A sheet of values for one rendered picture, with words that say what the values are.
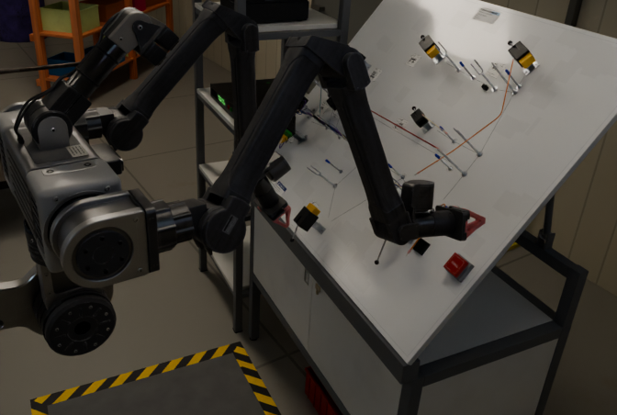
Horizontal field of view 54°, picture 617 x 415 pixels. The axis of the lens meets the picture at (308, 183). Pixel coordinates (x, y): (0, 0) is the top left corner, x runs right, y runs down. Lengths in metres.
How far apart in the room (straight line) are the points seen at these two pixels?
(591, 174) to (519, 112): 1.92
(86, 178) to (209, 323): 2.12
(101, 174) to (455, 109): 1.22
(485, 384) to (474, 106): 0.83
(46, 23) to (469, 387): 4.97
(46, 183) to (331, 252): 1.13
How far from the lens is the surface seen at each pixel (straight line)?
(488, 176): 1.75
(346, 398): 2.14
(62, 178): 1.05
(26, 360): 3.06
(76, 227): 0.95
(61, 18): 5.90
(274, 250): 2.43
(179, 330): 3.07
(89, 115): 1.45
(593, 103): 1.75
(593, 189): 3.72
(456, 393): 1.90
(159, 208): 1.01
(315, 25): 2.53
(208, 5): 1.51
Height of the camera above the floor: 1.98
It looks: 27 degrees down
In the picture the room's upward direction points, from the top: 4 degrees clockwise
